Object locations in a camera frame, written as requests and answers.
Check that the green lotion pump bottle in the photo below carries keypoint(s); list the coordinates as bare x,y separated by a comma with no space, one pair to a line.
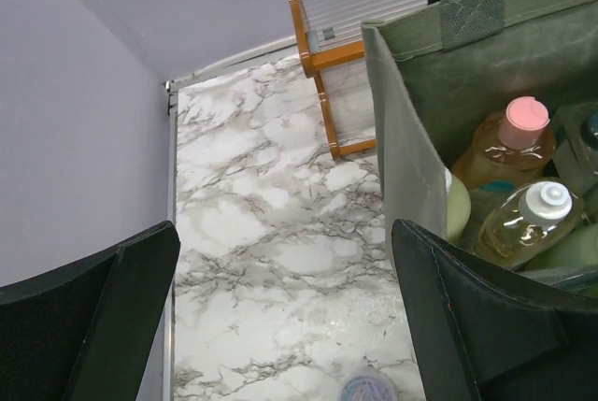
458,204

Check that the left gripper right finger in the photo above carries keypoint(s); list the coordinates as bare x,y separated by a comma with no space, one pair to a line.
481,332

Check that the wooden shelf rack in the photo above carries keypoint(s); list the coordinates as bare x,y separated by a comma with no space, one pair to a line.
330,38

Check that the green canvas bag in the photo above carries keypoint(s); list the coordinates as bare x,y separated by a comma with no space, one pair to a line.
435,75

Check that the orange bottle pink cap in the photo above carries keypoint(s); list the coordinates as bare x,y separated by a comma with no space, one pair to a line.
509,149

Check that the small blue cup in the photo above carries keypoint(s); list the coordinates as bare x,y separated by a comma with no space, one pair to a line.
368,385

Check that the amber mouthwash bottle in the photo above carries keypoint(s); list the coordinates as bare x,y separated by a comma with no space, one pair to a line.
532,219

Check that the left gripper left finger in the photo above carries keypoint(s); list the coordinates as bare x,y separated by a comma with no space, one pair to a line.
84,331

